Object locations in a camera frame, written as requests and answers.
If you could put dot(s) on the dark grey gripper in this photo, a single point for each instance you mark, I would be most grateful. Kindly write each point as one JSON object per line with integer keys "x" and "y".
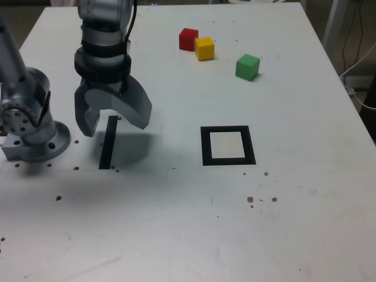
{"x": 102, "y": 85}

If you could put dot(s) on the red cube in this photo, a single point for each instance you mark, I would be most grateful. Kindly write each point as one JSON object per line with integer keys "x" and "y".
{"x": 187, "y": 39}

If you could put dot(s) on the yellow cube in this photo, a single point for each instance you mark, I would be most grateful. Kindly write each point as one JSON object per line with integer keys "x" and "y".
{"x": 205, "y": 49}

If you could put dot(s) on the green cube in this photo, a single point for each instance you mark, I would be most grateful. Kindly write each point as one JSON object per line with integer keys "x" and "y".
{"x": 246, "y": 68}

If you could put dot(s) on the black tape square outline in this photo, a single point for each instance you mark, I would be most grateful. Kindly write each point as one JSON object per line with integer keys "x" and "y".
{"x": 205, "y": 147}

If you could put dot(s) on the black tape strip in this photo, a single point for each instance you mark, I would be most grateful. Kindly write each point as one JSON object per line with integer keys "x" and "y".
{"x": 107, "y": 147}

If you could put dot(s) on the white frame leg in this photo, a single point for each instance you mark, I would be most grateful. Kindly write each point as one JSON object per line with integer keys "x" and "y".
{"x": 335, "y": 20}

